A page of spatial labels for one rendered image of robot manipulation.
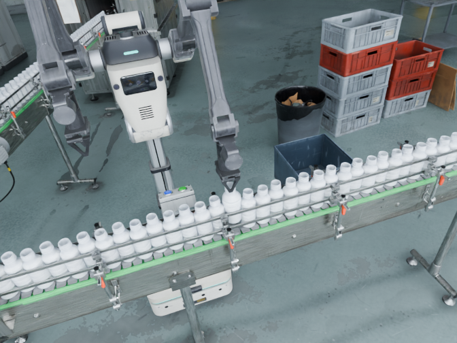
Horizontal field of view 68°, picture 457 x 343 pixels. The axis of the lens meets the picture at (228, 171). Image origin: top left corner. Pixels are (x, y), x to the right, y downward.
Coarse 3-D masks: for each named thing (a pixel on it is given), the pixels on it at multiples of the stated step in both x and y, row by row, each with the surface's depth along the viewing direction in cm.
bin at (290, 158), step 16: (288, 144) 186; (304, 144) 190; (320, 144) 194; (336, 144) 180; (288, 160) 193; (304, 160) 197; (320, 160) 201; (336, 160) 184; (352, 160) 169; (288, 176) 175
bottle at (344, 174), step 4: (344, 164) 133; (348, 164) 132; (340, 168) 132; (344, 168) 130; (348, 168) 130; (340, 172) 133; (344, 172) 131; (348, 172) 131; (340, 176) 132; (344, 176) 132; (348, 176) 132; (340, 180) 133; (344, 180) 132; (344, 184) 133; (348, 184) 134; (340, 188) 135; (344, 188) 134; (348, 188) 135; (340, 192) 136; (344, 192) 136; (348, 192) 137
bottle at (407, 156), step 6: (408, 144) 138; (402, 150) 139; (408, 150) 136; (402, 156) 139; (408, 156) 138; (408, 162) 138; (402, 168) 141; (408, 168) 141; (402, 174) 142; (402, 180) 144
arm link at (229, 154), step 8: (224, 136) 107; (232, 136) 107; (224, 144) 103; (232, 144) 103; (224, 152) 104; (232, 152) 101; (224, 160) 103; (232, 160) 102; (240, 160) 103; (232, 168) 104
